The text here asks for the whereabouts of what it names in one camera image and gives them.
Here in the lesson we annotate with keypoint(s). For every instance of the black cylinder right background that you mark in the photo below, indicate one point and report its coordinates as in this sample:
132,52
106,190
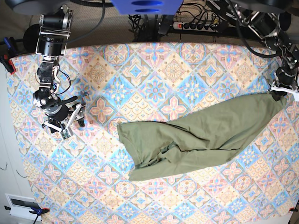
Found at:
284,20

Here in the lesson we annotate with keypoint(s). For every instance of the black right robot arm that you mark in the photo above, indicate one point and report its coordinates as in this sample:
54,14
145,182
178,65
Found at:
51,45

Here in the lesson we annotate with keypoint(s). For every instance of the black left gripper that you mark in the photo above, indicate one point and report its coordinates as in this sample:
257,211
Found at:
279,96

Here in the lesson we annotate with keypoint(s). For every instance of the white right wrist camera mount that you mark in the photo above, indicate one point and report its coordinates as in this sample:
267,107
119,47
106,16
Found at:
66,132

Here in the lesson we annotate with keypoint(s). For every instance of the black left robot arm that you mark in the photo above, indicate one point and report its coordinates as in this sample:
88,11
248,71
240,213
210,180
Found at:
267,28

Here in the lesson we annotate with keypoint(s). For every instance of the white power strip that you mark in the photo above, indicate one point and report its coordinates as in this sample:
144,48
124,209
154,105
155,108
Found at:
193,26

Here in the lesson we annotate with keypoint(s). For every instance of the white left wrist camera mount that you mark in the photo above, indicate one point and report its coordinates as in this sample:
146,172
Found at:
291,89

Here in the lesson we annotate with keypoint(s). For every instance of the orange clamp lower right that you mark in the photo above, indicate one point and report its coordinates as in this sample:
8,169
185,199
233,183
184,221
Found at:
293,209

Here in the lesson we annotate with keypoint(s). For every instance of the black round stool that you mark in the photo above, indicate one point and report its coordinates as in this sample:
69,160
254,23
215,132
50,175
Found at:
30,38

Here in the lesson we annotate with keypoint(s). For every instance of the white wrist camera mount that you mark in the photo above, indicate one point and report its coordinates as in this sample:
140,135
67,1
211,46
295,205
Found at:
291,89
66,132

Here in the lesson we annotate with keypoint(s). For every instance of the blue orange clamp lower left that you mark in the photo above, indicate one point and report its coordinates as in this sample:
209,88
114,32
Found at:
38,212

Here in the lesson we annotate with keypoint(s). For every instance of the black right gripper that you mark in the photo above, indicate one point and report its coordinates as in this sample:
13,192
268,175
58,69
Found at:
57,114

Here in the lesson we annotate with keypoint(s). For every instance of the olive green t-shirt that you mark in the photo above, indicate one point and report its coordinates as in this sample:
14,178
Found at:
210,137

